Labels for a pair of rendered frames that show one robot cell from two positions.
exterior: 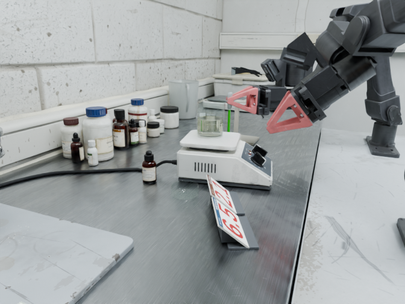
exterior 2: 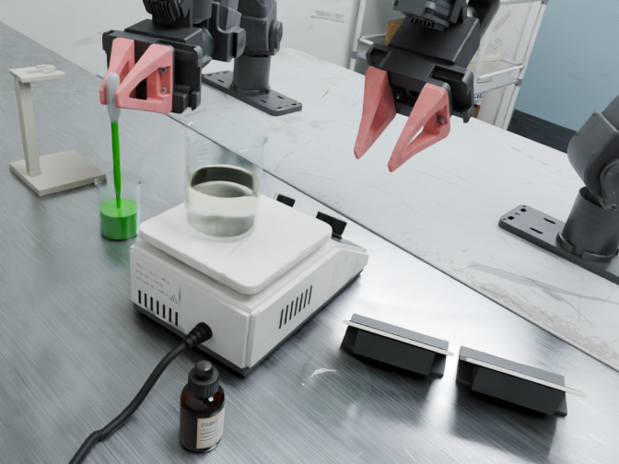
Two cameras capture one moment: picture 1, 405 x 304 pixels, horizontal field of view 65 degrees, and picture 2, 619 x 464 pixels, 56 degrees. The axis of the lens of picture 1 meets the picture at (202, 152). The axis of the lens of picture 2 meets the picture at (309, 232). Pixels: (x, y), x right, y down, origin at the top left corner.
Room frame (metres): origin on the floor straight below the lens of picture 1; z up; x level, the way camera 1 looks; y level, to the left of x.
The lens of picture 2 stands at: (0.50, 0.35, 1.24)
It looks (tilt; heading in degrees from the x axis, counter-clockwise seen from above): 31 degrees down; 288
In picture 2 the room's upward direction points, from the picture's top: 9 degrees clockwise
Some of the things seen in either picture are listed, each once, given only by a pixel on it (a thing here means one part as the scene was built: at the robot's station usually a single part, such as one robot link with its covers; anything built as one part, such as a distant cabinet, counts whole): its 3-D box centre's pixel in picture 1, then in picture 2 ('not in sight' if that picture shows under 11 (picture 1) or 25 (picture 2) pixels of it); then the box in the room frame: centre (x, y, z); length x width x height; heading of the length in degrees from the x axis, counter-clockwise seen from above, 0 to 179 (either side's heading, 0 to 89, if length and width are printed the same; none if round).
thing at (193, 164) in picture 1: (222, 158); (253, 261); (0.68, -0.05, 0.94); 0.22 x 0.13 x 0.08; 79
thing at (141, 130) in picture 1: (141, 131); not in sight; (0.93, 0.18, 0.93); 0.03 x 0.03 x 0.07
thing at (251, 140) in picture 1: (244, 120); (52, 123); (0.98, -0.13, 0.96); 0.08 x 0.08 x 0.13; 68
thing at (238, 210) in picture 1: (224, 193); (398, 332); (0.54, -0.04, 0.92); 0.09 x 0.06 x 0.04; 5
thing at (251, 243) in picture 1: (233, 221); (518, 369); (0.44, -0.05, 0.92); 0.09 x 0.06 x 0.04; 5
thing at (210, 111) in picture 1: (211, 119); (226, 180); (0.70, -0.02, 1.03); 0.07 x 0.06 x 0.08; 80
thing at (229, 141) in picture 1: (211, 139); (239, 230); (0.68, -0.02, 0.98); 0.12 x 0.12 x 0.01; 79
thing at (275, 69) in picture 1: (270, 78); (161, 9); (0.87, -0.18, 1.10); 0.07 x 0.06 x 0.11; 11
